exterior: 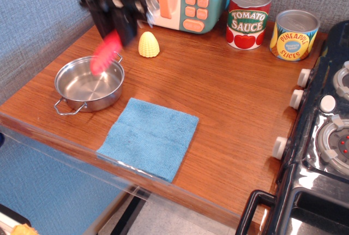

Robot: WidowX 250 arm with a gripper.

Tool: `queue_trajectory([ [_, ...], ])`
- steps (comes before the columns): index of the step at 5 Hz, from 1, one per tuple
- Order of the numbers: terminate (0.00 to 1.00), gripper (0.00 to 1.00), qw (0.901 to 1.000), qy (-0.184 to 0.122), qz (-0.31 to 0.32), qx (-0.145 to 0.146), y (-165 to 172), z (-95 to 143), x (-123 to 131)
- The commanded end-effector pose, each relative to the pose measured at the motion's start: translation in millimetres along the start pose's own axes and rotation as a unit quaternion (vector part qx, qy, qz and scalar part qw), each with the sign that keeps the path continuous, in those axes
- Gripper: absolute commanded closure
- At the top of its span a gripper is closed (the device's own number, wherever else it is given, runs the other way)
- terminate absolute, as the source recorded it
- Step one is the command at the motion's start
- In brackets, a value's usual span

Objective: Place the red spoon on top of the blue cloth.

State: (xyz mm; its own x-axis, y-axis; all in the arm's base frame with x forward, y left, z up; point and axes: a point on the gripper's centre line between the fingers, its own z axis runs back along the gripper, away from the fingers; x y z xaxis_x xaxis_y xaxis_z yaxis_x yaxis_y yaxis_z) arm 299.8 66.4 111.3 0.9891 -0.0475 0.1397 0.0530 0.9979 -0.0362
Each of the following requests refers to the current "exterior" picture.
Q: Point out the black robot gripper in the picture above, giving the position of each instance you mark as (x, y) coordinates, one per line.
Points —
(119, 19)

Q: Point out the red handled metal spoon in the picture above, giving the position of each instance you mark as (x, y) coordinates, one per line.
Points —
(111, 45)

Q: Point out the yellow toy corn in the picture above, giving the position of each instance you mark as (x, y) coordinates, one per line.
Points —
(148, 45)

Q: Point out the blue cloth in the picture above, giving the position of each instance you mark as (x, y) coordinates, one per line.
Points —
(150, 138)

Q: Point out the black toy stove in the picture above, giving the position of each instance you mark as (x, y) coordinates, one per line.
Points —
(312, 184)

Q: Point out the small steel pot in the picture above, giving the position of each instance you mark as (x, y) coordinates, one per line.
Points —
(81, 91)

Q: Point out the orange plush object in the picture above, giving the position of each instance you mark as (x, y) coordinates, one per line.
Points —
(23, 229)

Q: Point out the pineapple slices can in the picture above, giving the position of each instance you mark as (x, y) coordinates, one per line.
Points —
(294, 35)

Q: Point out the tomato sauce can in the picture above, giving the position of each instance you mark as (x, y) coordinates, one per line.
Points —
(246, 23)

